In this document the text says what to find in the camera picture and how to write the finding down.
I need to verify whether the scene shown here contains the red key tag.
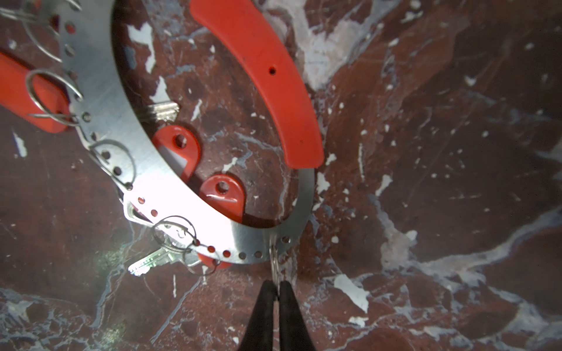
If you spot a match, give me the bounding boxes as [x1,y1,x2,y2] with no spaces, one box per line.
[199,174,246,223]
[152,125,201,183]

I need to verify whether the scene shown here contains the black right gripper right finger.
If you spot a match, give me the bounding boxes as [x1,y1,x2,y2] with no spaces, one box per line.
[278,281,316,351]

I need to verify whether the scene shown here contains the silver key on ring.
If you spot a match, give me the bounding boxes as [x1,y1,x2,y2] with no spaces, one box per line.
[126,214,220,278]

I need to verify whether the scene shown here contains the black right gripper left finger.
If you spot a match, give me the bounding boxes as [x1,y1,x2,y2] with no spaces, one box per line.
[239,280,277,351]

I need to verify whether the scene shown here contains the red tag far left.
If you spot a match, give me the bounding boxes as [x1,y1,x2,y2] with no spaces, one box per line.
[0,50,73,135]

